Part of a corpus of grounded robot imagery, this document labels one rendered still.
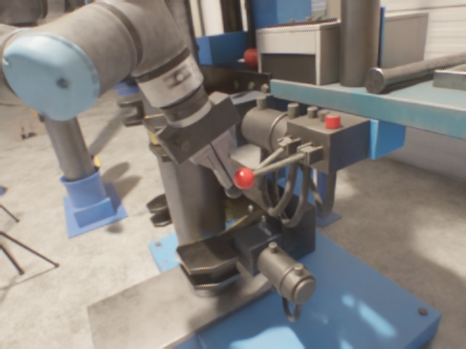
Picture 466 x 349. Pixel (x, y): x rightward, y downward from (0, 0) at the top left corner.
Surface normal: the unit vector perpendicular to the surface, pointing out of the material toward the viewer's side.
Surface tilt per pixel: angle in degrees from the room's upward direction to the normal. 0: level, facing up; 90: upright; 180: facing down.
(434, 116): 90
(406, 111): 90
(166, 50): 87
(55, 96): 107
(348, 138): 90
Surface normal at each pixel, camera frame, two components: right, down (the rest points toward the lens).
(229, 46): 0.50, 0.33
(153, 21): 0.87, 0.11
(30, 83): -0.34, 0.69
